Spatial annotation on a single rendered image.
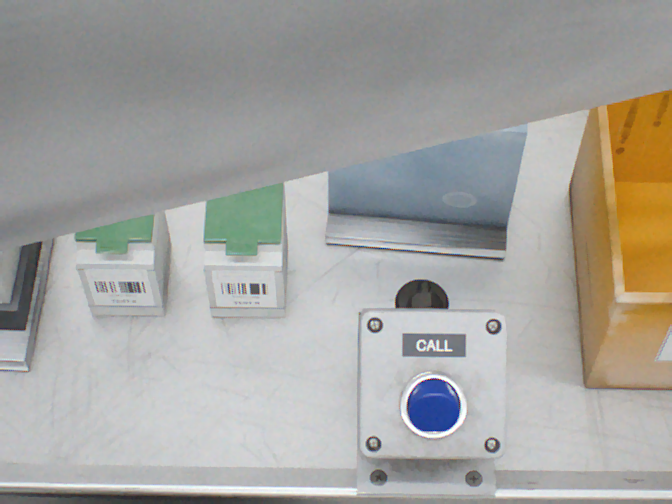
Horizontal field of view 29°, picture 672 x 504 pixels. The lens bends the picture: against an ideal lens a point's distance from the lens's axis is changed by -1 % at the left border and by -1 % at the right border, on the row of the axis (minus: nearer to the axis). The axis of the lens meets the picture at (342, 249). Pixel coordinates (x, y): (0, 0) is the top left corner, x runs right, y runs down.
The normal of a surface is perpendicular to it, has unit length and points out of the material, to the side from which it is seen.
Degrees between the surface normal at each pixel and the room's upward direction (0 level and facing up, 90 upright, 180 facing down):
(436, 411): 60
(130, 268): 90
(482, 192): 90
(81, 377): 0
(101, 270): 90
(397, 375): 30
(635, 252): 0
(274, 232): 0
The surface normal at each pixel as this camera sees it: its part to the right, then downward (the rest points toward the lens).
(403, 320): 0.00, -0.02
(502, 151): -0.10, 0.85
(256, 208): 0.00, -0.51
